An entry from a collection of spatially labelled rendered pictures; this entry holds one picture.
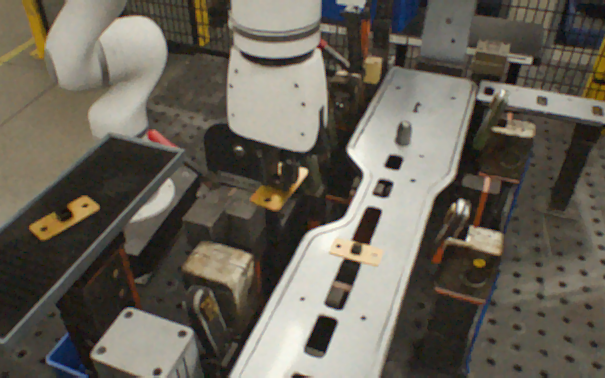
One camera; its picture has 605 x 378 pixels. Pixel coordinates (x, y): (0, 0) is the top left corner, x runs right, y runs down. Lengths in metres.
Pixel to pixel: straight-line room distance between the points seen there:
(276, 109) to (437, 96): 0.81
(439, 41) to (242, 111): 0.95
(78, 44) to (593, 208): 1.30
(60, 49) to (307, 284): 0.62
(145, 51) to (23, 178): 1.90
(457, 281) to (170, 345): 0.49
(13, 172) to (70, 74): 1.95
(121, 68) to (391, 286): 0.66
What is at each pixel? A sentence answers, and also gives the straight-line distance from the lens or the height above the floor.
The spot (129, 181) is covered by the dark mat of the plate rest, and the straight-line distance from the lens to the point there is 0.80.
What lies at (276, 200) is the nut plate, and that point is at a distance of 0.62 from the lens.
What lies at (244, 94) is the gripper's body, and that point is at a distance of 0.56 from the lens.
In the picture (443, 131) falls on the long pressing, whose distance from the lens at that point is 1.20.
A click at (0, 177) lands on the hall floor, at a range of 3.02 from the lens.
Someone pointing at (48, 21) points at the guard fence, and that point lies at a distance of 4.01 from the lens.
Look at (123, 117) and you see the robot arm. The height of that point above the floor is 1.05.
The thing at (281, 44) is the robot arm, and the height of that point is 1.43.
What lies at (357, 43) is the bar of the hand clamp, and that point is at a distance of 1.20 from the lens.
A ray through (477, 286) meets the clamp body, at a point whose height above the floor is 0.96.
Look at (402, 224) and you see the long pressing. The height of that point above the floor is 1.00.
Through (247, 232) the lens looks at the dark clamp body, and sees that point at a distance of 0.86.
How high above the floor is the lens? 1.64
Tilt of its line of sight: 40 degrees down
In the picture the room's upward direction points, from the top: straight up
